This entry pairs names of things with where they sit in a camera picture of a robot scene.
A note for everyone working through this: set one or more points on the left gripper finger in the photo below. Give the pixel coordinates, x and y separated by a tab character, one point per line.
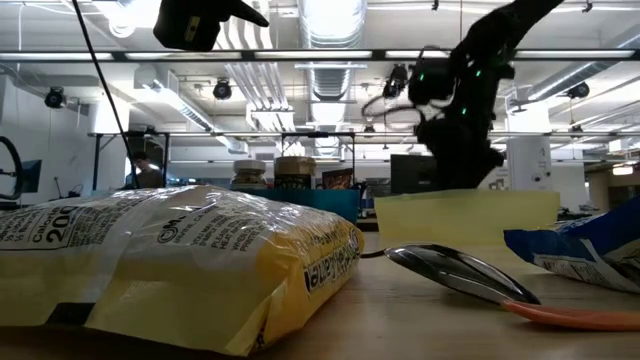
190	25

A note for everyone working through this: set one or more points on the brown sauce sachet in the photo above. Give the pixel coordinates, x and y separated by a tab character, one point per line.
337	179

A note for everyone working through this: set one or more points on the white-lidded herb spice jar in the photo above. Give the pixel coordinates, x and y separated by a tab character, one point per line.
250	175

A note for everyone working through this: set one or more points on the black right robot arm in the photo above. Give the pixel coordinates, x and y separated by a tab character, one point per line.
500	30

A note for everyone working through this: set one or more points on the black computer monitor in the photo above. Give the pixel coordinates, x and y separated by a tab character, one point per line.
407	175

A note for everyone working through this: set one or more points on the yellow plastic bin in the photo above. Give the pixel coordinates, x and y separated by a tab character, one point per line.
475	220

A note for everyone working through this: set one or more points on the black overhead crossbar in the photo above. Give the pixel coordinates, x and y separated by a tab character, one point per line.
378	55

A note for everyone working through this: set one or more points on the teal plastic bin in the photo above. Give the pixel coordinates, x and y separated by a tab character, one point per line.
330	202

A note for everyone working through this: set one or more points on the person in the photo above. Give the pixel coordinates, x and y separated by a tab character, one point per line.
145	172

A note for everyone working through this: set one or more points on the blue yellow ramen packet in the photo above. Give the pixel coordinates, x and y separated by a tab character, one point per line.
600	245

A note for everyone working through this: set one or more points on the small blue-screen monitor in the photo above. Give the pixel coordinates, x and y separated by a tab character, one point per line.
32	176

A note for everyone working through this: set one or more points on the yellow ramen noodle packet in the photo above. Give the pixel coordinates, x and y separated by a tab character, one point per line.
175	260

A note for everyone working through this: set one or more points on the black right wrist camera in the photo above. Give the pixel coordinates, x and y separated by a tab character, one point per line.
430	82

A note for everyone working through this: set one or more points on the black hanging overhead camera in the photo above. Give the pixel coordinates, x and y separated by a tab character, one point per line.
395	82

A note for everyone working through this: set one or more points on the black background table frame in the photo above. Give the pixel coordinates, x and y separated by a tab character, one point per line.
320	134

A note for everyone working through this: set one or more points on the silver ventilation duct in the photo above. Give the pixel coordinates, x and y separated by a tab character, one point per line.
330	80

